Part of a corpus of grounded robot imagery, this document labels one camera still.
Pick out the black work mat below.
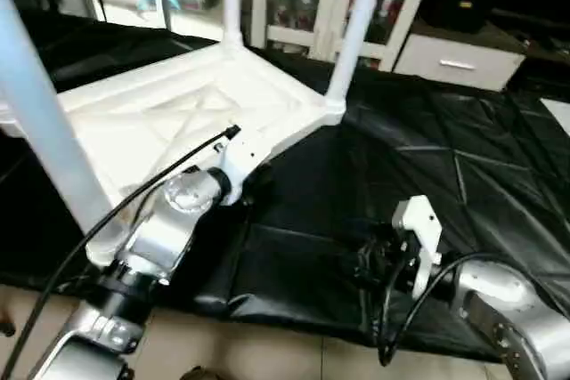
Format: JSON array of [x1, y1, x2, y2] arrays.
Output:
[[0, 11, 570, 363]]

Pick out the white drawer unit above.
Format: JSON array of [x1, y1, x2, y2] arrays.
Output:
[[393, 33, 528, 93]]

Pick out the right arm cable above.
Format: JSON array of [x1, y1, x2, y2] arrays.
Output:
[[360, 250, 539, 368]]

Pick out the white flat board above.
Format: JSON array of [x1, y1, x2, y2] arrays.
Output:
[[540, 97, 570, 139]]

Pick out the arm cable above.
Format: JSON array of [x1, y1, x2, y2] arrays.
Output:
[[0, 124, 243, 380], [360, 250, 539, 368]]

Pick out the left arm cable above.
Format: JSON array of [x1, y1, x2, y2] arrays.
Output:
[[0, 124, 243, 380]]

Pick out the white plastic table top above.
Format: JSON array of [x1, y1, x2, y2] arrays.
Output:
[[0, 40, 348, 267]]

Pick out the white glass door cabinet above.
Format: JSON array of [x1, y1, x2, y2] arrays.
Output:
[[251, 0, 441, 73]]

